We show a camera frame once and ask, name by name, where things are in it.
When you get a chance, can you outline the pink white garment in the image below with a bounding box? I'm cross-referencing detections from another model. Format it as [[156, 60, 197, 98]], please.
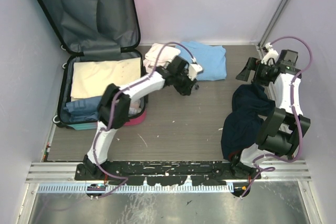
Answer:
[[143, 43, 181, 73]]

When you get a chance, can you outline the white plastic bottle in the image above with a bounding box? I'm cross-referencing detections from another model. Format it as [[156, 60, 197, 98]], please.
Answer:
[[129, 106, 141, 115]]

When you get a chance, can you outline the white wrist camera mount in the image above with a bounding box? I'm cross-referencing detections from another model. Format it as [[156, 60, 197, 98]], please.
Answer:
[[261, 43, 279, 65], [188, 63, 203, 81]]

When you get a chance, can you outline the dark blue patterned cloth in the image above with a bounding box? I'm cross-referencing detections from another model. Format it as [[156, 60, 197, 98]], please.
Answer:
[[64, 96, 102, 123]]

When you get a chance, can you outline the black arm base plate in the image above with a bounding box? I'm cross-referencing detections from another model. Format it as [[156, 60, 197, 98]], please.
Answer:
[[75, 161, 258, 186]]

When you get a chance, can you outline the aluminium corner post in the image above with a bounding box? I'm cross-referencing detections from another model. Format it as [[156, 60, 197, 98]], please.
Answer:
[[257, 0, 290, 49]]

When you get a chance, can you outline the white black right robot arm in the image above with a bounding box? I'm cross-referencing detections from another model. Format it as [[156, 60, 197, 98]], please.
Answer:
[[229, 49, 311, 179]]

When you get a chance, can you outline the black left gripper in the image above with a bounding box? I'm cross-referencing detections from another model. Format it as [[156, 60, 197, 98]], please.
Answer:
[[173, 69, 196, 95]]

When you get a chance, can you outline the beige cloth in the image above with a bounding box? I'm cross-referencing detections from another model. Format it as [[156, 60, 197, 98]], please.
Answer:
[[70, 58, 141, 101]]

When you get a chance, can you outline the white slotted cable duct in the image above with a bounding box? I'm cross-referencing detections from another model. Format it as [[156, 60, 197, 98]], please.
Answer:
[[37, 183, 234, 194]]

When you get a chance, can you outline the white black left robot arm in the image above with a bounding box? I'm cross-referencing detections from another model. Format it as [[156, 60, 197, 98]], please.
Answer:
[[83, 56, 203, 180]]

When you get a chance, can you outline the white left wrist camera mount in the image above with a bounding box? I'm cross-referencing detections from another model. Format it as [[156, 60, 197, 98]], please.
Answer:
[[188, 63, 203, 81]]

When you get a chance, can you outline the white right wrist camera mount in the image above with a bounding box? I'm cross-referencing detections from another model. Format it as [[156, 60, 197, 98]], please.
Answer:
[[261, 43, 279, 65]]

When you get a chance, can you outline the aluminium frame rail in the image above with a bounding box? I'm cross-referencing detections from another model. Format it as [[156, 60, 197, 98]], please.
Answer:
[[26, 160, 311, 183]]

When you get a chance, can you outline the blue shirt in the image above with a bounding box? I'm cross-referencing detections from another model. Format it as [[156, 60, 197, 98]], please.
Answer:
[[181, 41, 227, 81]]

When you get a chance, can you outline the navy garment with red trim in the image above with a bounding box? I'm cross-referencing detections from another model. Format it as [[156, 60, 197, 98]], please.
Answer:
[[221, 83, 275, 161]]

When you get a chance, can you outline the pink teal suitcase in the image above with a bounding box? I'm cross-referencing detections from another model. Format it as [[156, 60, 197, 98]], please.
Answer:
[[37, 0, 142, 130]]

